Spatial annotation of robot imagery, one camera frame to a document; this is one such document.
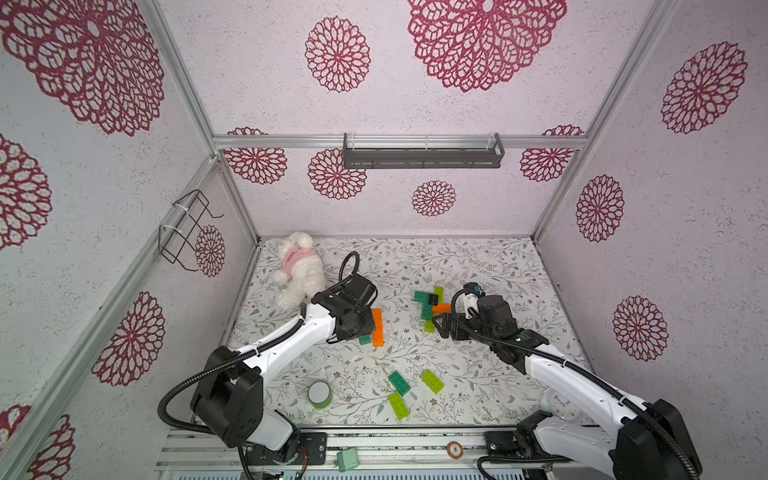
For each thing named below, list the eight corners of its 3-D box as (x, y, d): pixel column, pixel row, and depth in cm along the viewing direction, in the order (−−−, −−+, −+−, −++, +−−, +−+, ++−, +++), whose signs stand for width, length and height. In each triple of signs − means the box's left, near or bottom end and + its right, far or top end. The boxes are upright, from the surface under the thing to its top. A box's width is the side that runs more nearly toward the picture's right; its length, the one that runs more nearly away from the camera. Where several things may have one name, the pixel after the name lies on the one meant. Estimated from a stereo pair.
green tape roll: (309, 408, 82) (305, 402, 78) (312, 387, 86) (309, 380, 81) (331, 408, 82) (328, 402, 78) (333, 387, 86) (330, 380, 81)
